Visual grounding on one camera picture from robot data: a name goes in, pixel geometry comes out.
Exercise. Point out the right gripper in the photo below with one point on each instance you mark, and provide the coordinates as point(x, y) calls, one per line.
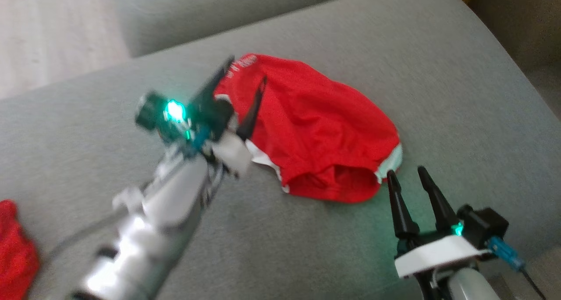
point(438, 254)

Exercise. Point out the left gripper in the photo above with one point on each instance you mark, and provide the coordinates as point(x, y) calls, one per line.
point(206, 129)

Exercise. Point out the red and white jersey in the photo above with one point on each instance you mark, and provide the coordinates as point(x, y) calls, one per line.
point(315, 124)

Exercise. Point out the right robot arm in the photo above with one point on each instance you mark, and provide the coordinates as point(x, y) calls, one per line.
point(469, 287)

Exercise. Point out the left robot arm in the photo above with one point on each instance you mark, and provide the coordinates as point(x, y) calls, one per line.
point(144, 230)

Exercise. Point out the crumpled red garment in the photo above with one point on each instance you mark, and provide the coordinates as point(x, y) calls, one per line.
point(15, 256)

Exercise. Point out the grey sofa ottoman cushion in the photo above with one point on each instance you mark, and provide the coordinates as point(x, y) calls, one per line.
point(307, 247)

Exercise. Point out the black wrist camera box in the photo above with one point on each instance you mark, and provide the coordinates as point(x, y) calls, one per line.
point(486, 225)

